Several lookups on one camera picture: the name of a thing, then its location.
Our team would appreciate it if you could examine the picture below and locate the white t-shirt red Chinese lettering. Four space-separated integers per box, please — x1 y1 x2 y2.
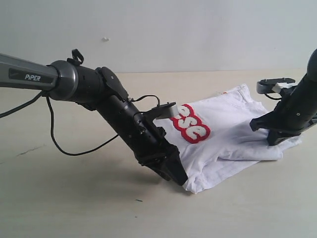
155 84 301 194

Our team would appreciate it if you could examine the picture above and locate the left wrist camera black silver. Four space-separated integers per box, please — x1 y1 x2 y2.
151 102 179 119

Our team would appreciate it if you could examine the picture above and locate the right wrist camera black silver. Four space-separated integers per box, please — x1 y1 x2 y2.
257 77 297 94

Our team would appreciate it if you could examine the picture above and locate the wrist camera black silver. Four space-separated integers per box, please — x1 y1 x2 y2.
151 102 179 119
257 77 297 94

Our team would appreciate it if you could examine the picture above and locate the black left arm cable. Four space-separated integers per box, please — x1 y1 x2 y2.
0 90 161 156

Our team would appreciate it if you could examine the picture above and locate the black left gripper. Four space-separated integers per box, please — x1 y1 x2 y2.
123 109 188 185

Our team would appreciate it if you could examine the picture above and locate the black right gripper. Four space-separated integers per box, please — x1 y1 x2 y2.
250 91 317 146

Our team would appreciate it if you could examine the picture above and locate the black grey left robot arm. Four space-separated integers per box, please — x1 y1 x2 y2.
0 49 188 185

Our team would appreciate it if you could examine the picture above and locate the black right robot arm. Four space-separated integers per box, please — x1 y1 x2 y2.
250 51 317 146

